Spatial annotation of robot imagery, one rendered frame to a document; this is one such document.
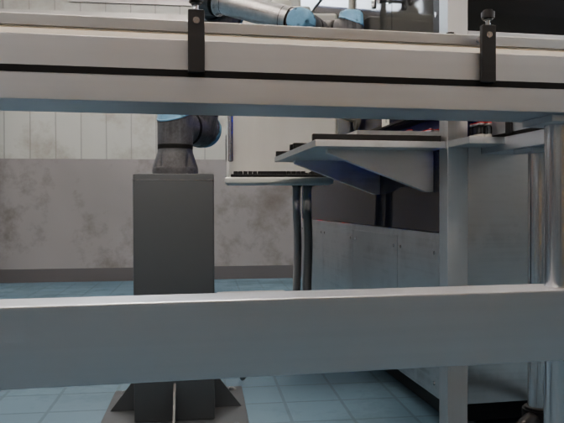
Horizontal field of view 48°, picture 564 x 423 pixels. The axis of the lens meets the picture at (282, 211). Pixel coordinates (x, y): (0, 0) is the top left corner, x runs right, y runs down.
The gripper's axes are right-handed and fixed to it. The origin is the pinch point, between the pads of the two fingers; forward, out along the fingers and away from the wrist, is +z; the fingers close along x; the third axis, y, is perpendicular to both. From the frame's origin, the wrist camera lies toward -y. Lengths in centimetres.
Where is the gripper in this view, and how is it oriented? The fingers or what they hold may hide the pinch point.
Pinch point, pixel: (357, 126)
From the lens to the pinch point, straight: 197.2
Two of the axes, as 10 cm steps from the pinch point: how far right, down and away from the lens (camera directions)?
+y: -9.8, 0.0, -1.8
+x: 1.8, 0.1, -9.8
